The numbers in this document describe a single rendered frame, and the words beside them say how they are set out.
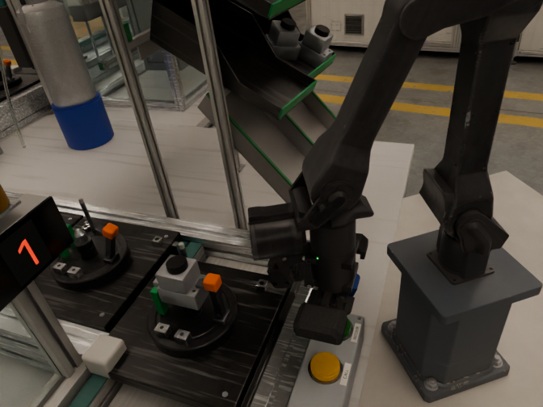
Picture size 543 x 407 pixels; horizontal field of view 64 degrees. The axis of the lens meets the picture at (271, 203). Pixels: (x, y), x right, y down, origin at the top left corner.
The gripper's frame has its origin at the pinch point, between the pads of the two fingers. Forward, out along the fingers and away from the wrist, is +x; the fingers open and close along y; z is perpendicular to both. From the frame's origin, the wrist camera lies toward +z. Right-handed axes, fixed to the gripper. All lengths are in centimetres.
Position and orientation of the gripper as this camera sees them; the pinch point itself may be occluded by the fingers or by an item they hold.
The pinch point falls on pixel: (334, 305)
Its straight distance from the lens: 64.4
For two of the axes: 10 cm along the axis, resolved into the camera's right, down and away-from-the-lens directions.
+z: -9.3, -1.2, 3.4
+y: -3.4, 5.9, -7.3
